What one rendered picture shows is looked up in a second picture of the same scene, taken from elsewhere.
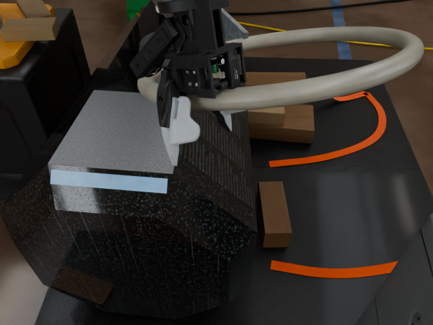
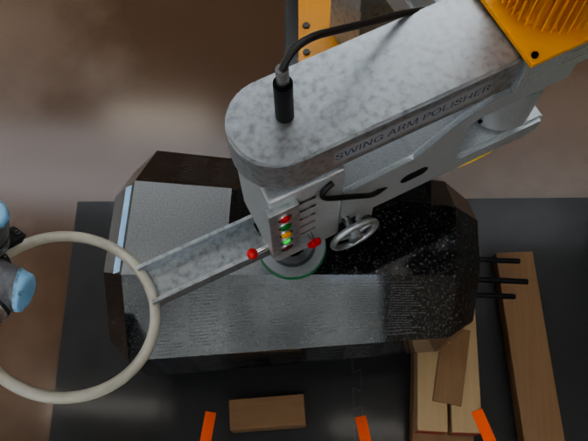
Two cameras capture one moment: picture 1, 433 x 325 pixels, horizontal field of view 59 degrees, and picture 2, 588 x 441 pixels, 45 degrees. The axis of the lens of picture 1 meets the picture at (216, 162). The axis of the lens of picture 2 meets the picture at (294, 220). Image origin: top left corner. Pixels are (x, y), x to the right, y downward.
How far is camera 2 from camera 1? 1.98 m
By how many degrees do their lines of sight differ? 48
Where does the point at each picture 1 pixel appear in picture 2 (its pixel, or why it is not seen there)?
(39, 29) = not seen: hidden behind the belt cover
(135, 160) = (136, 243)
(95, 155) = (143, 212)
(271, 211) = (259, 408)
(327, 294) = not seen: outside the picture
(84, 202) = (115, 216)
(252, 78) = (536, 390)
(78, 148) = (151, 197)
